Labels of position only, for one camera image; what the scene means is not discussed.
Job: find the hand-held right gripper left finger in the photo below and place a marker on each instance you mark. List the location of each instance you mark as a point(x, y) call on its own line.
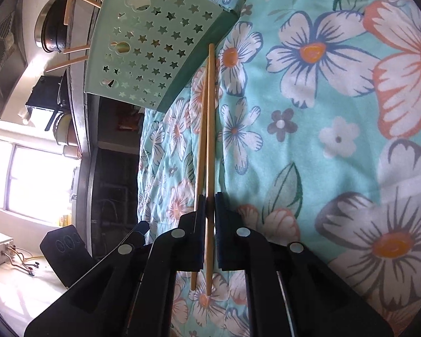
point(198, 231)

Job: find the steel range hood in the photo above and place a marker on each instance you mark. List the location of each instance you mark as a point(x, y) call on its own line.
point(3, 56)

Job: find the black cooking pot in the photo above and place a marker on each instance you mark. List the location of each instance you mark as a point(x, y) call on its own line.
point(59, 17)

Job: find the black box appliance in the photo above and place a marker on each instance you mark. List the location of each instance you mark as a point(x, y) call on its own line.
point(42, 93)

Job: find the floral turquoise blanket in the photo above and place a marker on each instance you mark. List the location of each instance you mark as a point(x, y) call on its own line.
point(301, 112)

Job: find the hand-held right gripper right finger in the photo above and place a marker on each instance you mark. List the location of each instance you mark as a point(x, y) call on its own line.
point(222, 231)

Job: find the cream and brown enamel pot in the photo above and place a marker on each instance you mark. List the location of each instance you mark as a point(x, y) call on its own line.
point(65, 130)

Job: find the bright window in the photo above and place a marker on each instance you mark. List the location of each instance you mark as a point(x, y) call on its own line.
point(31, 175)

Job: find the green star-holed utensil holder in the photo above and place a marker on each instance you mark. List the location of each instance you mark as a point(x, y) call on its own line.
point(154, 52)

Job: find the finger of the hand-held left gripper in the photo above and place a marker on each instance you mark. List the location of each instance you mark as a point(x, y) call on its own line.
point(140, 230)

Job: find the concrete kitchen counter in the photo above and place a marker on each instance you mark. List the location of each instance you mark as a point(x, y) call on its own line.
point(79, 80)

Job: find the black wok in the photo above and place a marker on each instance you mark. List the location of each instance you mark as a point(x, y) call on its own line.
point(61, 93)

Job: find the steel pot lid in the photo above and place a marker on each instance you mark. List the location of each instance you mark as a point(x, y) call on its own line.
point(42, 21)

